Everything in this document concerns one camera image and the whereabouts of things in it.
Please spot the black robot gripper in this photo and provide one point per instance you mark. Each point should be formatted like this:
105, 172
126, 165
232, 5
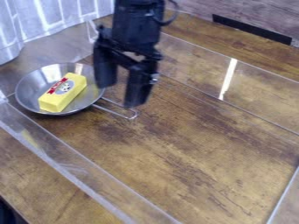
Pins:
135, 33

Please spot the yellow butter block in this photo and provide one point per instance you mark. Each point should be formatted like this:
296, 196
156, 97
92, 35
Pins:
57, 97

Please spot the silver frying pan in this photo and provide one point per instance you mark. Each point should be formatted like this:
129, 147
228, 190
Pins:
37, 81

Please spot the white sheer curtain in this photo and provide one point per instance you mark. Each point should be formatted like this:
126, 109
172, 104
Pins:
32, 19

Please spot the black strip on table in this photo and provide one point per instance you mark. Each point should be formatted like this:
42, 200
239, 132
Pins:
252, 29

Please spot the clear acrylic corner bracket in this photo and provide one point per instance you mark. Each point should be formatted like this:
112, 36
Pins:
92, 31

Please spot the clear acrylic back wall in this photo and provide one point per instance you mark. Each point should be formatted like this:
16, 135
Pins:
220, 96

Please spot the clear acrylic wall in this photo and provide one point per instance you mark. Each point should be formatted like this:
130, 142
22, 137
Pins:
109, 192
220, 96

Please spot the clear acrylic front wall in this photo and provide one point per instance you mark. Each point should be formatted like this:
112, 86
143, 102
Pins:
109, 192

